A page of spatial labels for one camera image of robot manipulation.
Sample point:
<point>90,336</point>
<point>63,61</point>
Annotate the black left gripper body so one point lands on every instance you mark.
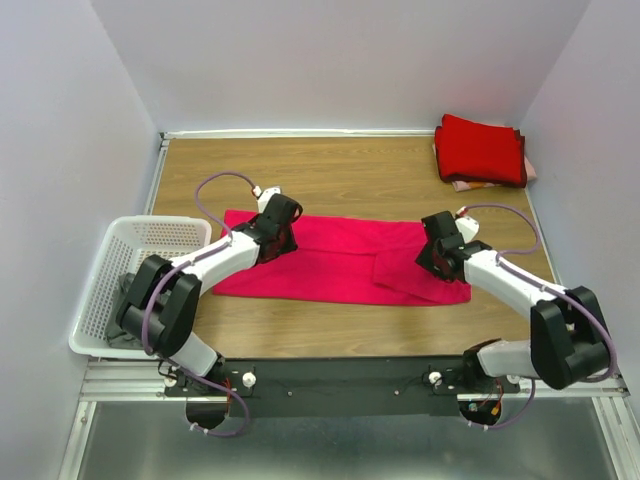
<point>285,238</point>

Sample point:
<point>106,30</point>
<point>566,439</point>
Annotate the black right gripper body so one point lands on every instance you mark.
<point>435,254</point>

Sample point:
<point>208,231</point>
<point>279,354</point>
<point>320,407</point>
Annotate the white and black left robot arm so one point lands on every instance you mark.
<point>160,305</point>

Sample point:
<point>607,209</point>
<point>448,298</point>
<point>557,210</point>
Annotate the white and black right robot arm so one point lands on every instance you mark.
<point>568,339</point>

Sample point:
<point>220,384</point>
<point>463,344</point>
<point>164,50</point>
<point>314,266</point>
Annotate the folded light pink t shirt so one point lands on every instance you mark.
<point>476,165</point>

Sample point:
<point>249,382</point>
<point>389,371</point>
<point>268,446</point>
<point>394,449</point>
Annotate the white plastic laundry basket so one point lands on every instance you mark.
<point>127,242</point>

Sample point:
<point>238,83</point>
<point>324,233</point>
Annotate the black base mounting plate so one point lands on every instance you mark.
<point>341,387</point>

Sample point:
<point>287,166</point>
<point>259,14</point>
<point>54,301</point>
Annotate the grey t shirt in basket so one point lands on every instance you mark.
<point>116,337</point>

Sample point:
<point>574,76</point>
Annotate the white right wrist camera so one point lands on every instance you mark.
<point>467,226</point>

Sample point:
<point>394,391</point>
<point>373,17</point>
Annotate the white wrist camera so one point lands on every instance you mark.
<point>263,196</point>
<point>467,226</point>

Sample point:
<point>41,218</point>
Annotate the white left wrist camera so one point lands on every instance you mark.
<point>263,196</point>

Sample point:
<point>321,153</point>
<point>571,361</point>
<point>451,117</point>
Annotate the aluminium frame rail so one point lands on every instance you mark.
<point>139,381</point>

